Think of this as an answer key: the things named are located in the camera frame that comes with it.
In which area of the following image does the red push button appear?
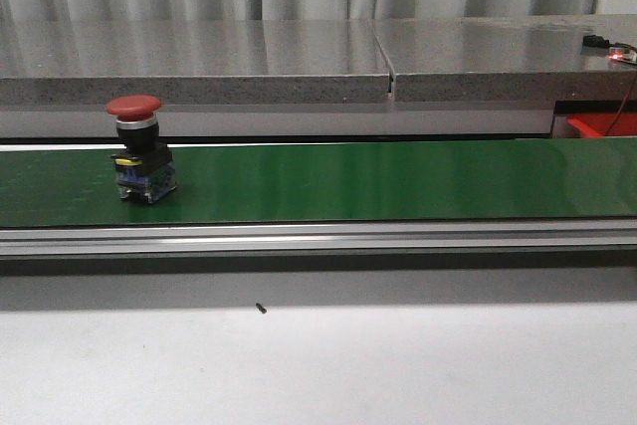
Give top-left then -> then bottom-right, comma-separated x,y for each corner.
106,95 -> 176,204

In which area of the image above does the grey stone counter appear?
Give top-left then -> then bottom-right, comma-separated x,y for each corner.
1,14 -> 636,142

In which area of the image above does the green conveyor belt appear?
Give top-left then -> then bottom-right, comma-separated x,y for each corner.
1,137 -> 636,259

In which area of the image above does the red plastic tray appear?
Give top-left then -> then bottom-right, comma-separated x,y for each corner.
566,112 -> 637,138

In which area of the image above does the small sensor circuit board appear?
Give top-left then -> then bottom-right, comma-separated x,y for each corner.
582,35 -> 637,66

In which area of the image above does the red black sensor wire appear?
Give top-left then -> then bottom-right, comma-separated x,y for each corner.
604,77 -> 637,137

